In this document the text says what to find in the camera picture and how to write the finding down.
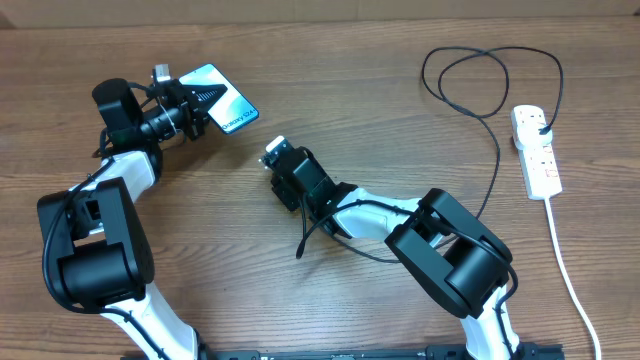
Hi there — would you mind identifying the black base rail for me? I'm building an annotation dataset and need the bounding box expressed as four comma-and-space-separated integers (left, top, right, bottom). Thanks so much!
209, 343, 565, 360

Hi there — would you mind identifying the Galaxy smartphone with blue screen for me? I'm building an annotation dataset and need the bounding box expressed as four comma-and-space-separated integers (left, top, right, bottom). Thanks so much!
179, 64, 259, 134

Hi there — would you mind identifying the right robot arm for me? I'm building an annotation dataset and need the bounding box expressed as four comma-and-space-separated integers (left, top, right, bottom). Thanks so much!
262, 143, 521, 359

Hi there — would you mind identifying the white power strip cord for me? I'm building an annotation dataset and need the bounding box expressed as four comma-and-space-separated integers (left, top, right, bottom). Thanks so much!
543, 197, 603, 360

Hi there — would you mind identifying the white charger plug adapter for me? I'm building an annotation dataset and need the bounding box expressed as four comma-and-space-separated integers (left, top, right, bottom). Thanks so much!
513, 122, 553, 150

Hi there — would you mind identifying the white power strip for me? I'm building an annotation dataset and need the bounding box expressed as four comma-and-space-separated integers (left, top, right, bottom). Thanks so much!
510, 105, 562, 200

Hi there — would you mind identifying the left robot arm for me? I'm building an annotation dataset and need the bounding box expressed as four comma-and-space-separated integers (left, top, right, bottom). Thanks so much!
37, 78, 228, 359

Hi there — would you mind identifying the black USB charging cable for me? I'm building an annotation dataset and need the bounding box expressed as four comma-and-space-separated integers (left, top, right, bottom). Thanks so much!
329, 46, 565, 265

